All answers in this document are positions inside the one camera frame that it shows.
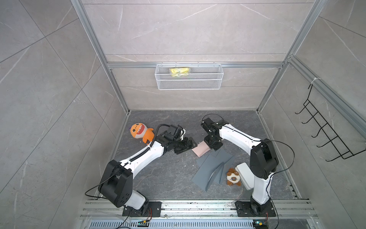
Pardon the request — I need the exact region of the white rectangular box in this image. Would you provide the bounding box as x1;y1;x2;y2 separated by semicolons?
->
235;163;254;190

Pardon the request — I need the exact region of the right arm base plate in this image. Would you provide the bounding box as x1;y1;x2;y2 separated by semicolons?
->
234;200;277;217

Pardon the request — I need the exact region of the orange shark plush toy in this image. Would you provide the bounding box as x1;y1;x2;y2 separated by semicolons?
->
130;123;154;145

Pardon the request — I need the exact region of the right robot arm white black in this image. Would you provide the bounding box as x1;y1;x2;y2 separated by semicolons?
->
201;118;279;216

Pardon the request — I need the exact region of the black wire hook rack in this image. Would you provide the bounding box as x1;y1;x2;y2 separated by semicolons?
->
295;84;366;162

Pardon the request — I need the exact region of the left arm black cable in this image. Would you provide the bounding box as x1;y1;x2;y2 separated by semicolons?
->
84;123;172;199

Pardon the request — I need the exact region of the pink envelope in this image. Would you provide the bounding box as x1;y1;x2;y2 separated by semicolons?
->
192;141;210;157

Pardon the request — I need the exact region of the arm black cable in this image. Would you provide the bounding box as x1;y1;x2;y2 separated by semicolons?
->
84;123;172;199
201;113;295;229

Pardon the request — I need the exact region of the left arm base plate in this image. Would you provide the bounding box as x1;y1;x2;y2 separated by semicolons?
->
123;201;162;218

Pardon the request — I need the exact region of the brown white bear plush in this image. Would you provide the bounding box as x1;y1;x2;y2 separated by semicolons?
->
226;168;242;186

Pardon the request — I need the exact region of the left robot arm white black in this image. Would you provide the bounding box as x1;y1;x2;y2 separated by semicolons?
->
97;124;197;215

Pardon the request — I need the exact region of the yellow packet in basket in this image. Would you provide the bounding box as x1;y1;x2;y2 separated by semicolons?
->
169;67;191;77

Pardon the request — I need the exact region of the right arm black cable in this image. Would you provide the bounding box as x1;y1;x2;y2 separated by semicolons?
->
201;113;295;229

